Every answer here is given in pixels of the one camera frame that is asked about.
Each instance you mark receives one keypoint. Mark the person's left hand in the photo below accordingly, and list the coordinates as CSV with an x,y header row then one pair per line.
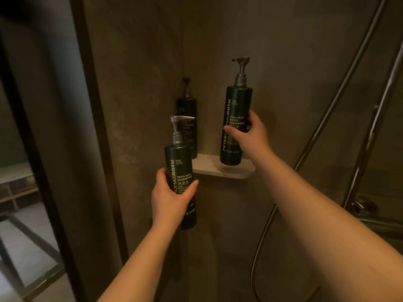
x,y
170,204

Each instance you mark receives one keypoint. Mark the person's right hand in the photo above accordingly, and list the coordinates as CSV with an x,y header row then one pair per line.
x,y
255,139

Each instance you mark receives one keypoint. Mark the white stone corner shower shelf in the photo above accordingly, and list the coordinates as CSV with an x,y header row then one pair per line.
x,y
214,168

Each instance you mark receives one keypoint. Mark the person's left forearm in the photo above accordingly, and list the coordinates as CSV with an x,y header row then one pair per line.
x,y
141,267

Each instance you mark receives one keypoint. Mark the person's right forearm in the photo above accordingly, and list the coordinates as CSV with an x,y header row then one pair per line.
x,y
324,235

